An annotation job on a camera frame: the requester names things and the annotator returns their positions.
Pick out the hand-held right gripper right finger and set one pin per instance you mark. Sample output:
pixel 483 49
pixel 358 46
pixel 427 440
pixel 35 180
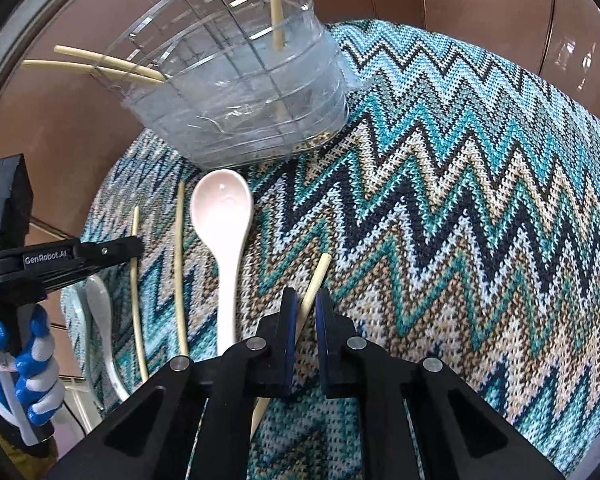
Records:
pixel 324 340

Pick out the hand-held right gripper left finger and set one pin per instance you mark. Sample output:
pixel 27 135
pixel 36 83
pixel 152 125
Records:
pixel 290 340

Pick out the zigzag knitted cloth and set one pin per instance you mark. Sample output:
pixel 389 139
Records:
pixel 430 210

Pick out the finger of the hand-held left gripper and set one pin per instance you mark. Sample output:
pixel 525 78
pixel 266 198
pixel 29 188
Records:
pixel 110 250
pixel 10 195

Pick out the person's left hand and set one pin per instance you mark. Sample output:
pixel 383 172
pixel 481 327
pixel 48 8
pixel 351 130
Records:
pixel 35 390

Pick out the white ceramic spoon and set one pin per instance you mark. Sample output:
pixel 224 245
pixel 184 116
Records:
pixel 100 300
pixel 222 205

